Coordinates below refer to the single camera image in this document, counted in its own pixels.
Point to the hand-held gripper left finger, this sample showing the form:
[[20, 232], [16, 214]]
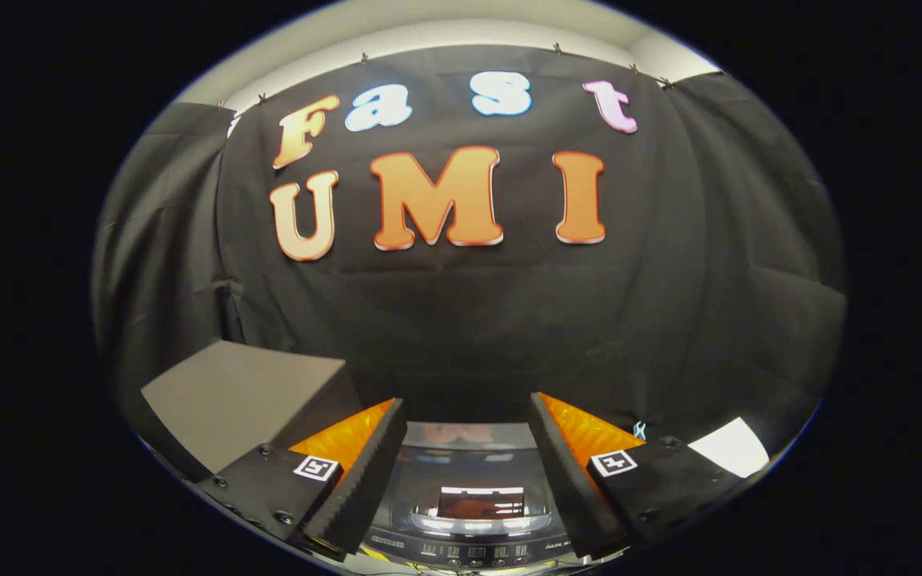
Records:
[[365, 472]]

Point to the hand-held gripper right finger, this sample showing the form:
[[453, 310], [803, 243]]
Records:
[[569, 472]]

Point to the dark glass washing machine lid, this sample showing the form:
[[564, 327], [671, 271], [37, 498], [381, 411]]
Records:
[[469, 464]]

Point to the grey washing machine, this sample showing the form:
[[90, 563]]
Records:
[[469, 552]]

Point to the light blue clip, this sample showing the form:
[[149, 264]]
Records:
[[639, 430]]

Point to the grey box stand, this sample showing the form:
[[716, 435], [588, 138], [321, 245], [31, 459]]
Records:
[[245, 392]]

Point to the white board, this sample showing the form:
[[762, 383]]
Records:
[[729, 446]]

